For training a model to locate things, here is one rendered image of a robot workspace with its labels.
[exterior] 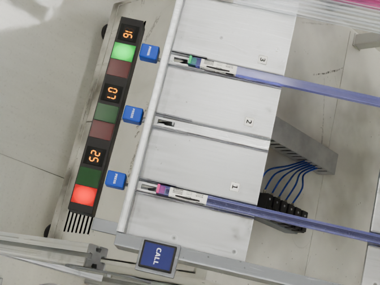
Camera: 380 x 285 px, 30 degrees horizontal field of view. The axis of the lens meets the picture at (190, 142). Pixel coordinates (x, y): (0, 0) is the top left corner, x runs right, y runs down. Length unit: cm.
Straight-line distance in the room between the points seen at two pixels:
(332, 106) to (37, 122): 75
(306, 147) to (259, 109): 41
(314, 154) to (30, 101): 74
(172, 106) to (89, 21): 88
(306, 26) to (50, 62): 68
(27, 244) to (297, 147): 59
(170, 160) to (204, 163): 5
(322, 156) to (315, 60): 23
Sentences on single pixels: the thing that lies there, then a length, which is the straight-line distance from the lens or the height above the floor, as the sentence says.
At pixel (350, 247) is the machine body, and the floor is 62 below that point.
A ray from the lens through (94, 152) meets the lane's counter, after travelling 115.
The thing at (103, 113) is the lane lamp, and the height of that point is 65.
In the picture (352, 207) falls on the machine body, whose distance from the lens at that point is 179.
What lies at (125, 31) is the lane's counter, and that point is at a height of 65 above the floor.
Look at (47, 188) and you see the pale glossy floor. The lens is 189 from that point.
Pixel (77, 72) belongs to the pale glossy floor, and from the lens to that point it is 195.
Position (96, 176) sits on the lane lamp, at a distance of 114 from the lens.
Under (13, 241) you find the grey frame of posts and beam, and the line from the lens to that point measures 136.
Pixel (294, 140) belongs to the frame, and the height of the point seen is 66.
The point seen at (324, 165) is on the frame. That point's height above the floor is 66.
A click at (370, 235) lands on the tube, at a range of 113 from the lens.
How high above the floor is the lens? 157
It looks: 45 degrees down
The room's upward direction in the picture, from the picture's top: 88 degrees clockwise
